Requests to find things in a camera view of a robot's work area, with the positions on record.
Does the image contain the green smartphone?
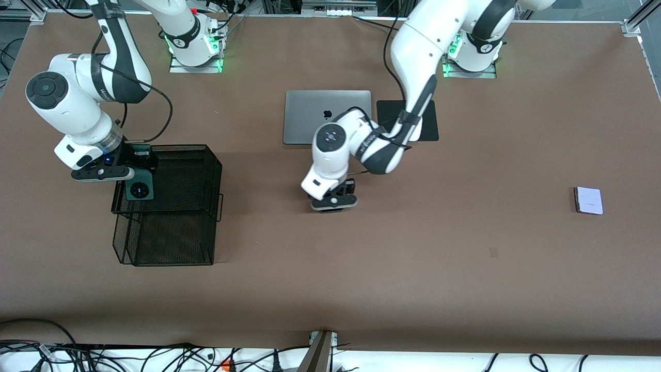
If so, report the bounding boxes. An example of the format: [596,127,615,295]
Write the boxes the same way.
[125,145,155,202]

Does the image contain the pale lilac Huawei flip phone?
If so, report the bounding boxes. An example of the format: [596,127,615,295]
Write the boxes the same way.
[574,187,604,215]

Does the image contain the silver closed laptop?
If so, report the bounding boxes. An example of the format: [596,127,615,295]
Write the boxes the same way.
[282,90,372,146]

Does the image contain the black mouse pad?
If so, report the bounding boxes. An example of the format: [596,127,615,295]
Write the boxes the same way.
[376,100,440,143]

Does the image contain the white power strip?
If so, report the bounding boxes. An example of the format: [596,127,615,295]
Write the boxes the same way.
[302,0,378,17]

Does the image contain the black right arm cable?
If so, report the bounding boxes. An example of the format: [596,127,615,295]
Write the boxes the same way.
[49,0,174,144]

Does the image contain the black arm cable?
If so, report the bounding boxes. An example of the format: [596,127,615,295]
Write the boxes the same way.
[345,0,414,151]
[49,0,174,144]

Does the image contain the black wire mesh basket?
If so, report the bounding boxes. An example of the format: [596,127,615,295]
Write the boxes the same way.
[111,144,224,267]

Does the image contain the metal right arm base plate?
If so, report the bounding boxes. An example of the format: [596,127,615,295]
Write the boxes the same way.
[169,52,224,74]

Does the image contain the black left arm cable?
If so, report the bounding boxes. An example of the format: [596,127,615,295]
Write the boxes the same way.
[345,0,414,151]

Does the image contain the grey metal camera post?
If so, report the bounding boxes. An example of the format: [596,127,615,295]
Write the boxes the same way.
[298,331,340,372]

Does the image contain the black cable across table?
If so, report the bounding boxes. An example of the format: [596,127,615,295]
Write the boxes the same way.
[353,15,401,30]

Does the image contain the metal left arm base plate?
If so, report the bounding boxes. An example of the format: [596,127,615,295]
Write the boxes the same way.
[443,61,497,79]

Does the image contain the black floor cable arc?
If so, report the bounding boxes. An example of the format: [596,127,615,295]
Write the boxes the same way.
[0,318,78,348]

